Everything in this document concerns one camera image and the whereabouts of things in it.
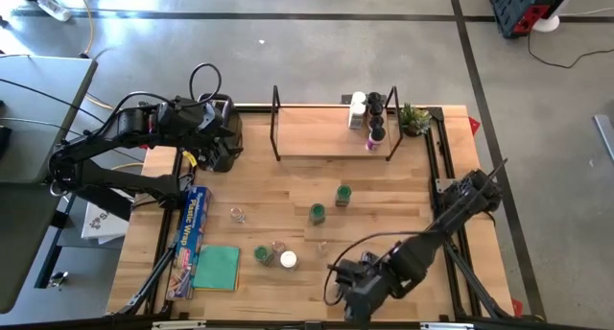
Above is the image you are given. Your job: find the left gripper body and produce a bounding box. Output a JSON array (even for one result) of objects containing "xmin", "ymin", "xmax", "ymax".
[{"xmin": 160, "ymin": 97, "xmax": 236, "ymax": 147}]

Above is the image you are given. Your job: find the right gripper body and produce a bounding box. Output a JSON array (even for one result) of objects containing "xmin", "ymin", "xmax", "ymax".
[{"xmin": 334, "ymin": 252, "xmax": 399, "ymax": 303}]

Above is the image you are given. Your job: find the green-lid oregano jar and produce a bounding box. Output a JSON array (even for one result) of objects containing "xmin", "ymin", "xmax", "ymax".
[
  {"xmin": 252, "ymin": 245, "xmax": 275, "ymax": 267},
  {"xmin": 334, "ymin": 183, "xmax": 353, "ymax": 208},
  {"xmin": 308, "ymin": 202, "xmax": 327, "ymax": 226}
]

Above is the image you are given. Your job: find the purple-label bottle black lid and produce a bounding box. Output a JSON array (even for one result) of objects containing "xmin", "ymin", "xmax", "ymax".
[{"xmin": 365, "ymin": 126, "xmax": 388, "ymax": 153}]

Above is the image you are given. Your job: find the black toaster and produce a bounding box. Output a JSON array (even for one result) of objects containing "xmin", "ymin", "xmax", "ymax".
[{"xmin": 196, "ymin": 93, "xmax": 245, "ymax": 174}]

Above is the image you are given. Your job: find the blue plastic wrap box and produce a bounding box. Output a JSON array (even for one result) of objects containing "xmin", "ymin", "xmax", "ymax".
[{"xmin": 165, "ymin": 184, "xmax": 213, "ymax": 301}]

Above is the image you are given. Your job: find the teal folded cloth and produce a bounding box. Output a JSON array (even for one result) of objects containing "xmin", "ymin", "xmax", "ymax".
[{"xmin": 191, "ymin": 244, "xmax": 242, "ymax": 292}]

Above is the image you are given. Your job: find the white cardboard box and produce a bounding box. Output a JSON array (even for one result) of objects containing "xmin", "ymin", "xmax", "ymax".
[{"xmin": 80, "ymin": 200, "xmax": 130, "ymax": 246}]

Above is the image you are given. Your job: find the light grey desk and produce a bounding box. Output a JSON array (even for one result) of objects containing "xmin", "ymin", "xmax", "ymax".
[{"xmin": 0, "ymin": 55, "xmax": 99, "ymax": 185}]

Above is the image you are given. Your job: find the small potted succulent plant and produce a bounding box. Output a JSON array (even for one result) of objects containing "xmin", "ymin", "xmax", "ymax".
[{"xmin": 399, "ymin": 103, "xmax": 432, "ymax": 138}]

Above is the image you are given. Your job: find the white power strip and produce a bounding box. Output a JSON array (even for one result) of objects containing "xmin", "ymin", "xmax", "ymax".
[{"xmin": 36, "ymin": 0, "xmax": 72, "ymax": 23}]

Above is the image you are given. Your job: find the dark grey desk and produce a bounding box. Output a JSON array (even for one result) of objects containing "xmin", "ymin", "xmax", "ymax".
[{"xmin": 0, "ymin": 182, "xmax": 66, "ymax": 315}]

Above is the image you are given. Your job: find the grey metal bar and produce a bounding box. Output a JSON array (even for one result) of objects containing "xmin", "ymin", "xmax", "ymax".
[{"xmin": 593, "ymin": 113, "xmax": 614, "ymax": 166}]

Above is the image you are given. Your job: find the dark blue and red crate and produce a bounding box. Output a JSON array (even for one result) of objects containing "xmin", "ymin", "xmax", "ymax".
[{"xmin": 488, "ymin": 0, "xmax": 560, "ymax": 39}]

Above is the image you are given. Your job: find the white stand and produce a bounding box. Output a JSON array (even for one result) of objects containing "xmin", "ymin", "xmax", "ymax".
[{"xmin": 531, "ymin": 0, "xmax": 584, "ymax": 34}]

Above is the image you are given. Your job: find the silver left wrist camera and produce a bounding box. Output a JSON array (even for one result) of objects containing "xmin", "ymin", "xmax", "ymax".
[{"xmin": 201, "ymin": 104, "xmax": 217, "ymax": 130}]

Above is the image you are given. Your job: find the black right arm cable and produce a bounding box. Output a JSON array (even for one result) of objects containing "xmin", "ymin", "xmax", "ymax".
[{"xmin": 323, "ymin": 229, "xmax": 436, "ymax": 307}]

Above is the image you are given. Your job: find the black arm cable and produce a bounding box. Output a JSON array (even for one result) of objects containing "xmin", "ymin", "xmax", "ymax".
[
  {"xmin": 188, "ymin": 61, "xmax": 224, "ymax": 104},
  {"xmin": 323, "ymin": 229, "xmax": 436, "ymax": 307}
]

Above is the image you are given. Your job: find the yellow extension cord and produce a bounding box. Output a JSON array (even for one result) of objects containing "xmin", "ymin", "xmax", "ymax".
[{"xmin": 84, "ymin": 92, "xmax": 145, "ymax": 120}]

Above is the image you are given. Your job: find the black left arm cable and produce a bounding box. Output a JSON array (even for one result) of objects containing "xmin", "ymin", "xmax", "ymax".
[{"xmin": 188, "ymin": 61, "xmax": 224, "ymax": 104}]

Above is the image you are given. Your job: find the silver bracket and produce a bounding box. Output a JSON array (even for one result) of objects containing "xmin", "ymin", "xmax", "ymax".
[
  {"xmin": 152, "ymin": 319, "xmax": 207, "ymax": 330},
  {"xmin": 420, "ymin": 321, "xmax": 476, "ymax": 330}
]

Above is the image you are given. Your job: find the wooden shelf with black frame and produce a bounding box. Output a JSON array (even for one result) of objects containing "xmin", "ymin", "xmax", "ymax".
[{"xmin": 270, "ymin": 83, "xmax": 404, "ymax": 163}]

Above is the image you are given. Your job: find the tan floor cable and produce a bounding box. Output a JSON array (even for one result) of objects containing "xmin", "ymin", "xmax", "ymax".
[{"xmin": 75, "ymin": 0, "xmax": 95, "ymax": 60}]

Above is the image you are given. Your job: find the black metal rig frame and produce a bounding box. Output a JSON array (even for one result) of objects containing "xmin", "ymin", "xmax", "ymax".
[{"xmin": 107, "ymin": 102, "xmax": 548, "ymax": 330}]

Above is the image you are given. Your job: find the black floor cable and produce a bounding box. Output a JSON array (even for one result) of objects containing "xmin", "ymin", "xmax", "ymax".
[{"xmin": 527, "ymin": 30, "xmax": 614, "ymax": 70}]

